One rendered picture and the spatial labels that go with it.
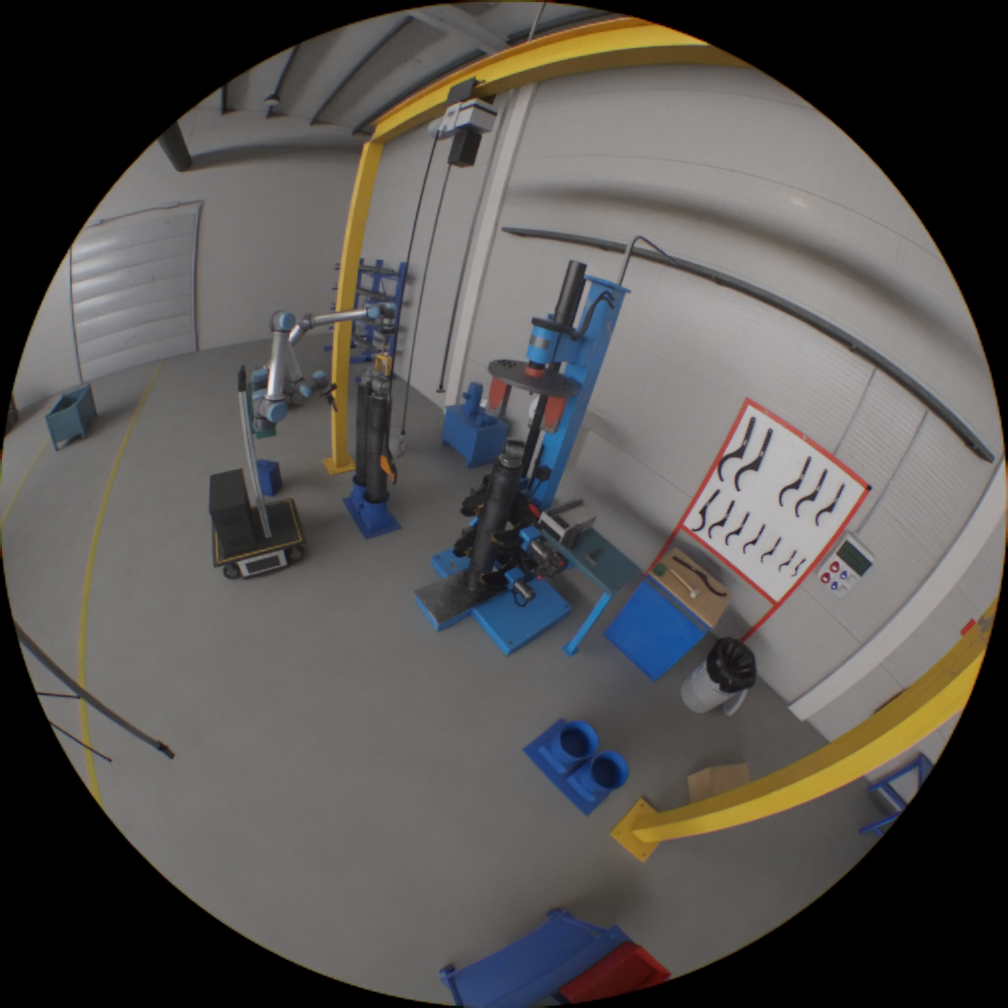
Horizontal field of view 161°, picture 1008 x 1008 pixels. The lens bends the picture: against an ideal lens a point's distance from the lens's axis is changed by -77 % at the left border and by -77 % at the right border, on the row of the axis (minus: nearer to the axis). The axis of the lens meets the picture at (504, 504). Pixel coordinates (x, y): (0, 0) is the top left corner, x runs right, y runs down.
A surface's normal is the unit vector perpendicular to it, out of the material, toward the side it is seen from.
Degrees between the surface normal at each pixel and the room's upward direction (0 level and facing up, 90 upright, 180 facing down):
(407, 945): 0
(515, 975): 0
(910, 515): 90
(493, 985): 0
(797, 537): 90
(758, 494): 90
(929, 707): 90
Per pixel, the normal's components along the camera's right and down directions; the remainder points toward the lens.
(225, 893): 0.22, -0.78
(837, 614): -0.75, 0.25
